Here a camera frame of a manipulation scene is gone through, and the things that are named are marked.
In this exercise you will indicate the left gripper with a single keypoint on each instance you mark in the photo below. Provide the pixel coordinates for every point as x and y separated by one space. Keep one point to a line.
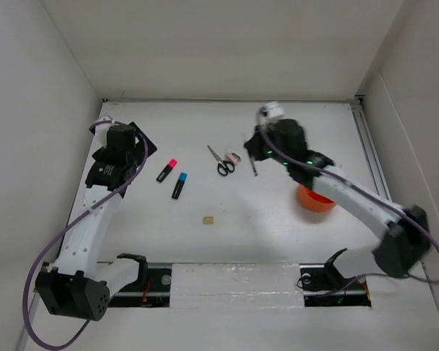
140 152

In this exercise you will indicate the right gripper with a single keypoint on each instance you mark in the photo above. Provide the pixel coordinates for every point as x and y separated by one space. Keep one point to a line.
254 144

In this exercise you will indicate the black gel pen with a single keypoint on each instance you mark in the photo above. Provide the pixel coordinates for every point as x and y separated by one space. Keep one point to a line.
252 162

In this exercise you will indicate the small yellow eraser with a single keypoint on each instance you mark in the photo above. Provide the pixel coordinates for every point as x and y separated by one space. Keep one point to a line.
208 220

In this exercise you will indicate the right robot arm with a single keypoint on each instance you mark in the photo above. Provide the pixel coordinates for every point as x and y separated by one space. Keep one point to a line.
402 233

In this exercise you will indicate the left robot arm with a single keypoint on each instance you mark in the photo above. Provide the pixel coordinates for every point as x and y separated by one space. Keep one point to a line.
74 285

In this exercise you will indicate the pink capped highlighter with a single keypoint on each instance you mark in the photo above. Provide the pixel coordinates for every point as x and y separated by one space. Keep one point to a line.
166 170

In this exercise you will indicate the blue capped highlighter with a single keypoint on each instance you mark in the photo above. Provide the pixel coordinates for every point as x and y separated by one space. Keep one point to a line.
179 186

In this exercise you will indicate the orange round divided container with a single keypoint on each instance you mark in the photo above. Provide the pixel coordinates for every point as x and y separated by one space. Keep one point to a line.
314 202

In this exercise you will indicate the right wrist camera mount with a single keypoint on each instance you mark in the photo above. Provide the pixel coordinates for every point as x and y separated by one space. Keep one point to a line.
271 113

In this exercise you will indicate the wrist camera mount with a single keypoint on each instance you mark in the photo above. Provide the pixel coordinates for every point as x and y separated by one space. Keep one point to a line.
271 113
100 128

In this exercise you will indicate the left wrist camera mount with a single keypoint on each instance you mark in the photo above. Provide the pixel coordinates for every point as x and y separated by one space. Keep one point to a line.
100 128

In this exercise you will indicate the black handled scissors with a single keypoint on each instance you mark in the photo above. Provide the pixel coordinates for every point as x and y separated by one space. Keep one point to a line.
224 167

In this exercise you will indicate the aluminium rail right side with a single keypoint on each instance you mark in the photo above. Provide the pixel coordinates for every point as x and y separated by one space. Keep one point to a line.
371 154

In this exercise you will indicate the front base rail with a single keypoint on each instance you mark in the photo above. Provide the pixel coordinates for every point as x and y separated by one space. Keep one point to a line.
233 286

